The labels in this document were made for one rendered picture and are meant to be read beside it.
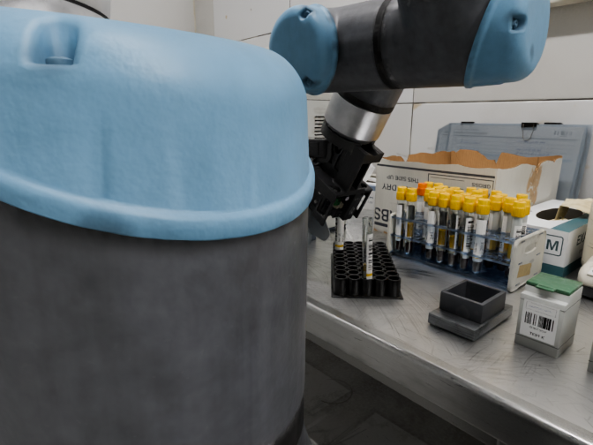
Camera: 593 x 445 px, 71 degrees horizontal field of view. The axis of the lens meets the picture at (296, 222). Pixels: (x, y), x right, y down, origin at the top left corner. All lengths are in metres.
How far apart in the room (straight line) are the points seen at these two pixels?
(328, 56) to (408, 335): 0.29
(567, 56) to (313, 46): 0.75
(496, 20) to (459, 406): 0.31
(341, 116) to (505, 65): 0.23
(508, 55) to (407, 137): 0.91
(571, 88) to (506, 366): 0.71
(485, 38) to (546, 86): 0.74
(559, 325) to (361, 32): 0.32
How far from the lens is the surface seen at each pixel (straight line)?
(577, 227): 0.74
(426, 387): 0.45
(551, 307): 0.47
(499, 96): 1.10
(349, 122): 0.51
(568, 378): 0.47
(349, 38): 0.38
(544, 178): 0.91
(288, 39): 0.40
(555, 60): 1.07
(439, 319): 0.50
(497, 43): 0.33
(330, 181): 0.55
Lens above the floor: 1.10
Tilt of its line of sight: 14 degrees down
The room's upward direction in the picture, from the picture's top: straight up
